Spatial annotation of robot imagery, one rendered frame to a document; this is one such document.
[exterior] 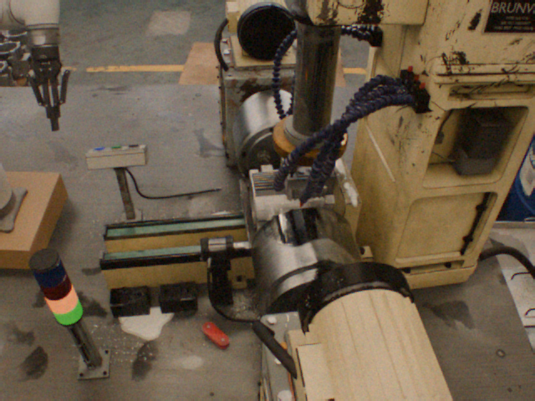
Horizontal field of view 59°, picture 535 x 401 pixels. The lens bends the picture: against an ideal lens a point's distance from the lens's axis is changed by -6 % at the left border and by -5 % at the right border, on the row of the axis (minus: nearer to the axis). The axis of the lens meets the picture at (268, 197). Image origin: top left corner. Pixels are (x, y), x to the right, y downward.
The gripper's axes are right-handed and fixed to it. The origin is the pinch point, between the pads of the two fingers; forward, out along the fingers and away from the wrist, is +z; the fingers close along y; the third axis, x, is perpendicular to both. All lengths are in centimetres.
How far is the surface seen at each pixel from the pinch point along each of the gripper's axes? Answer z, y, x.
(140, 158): 13.1, 24.2, -3.4
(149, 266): 40, 25, -20
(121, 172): 17.5, 17.6, 0.1
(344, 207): 22, 74, -37
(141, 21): -56, -11, 358
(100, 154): 10.9, 12.9, -3.4
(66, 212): 32.5, -5.1, 15.0
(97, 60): -21, -44, 290
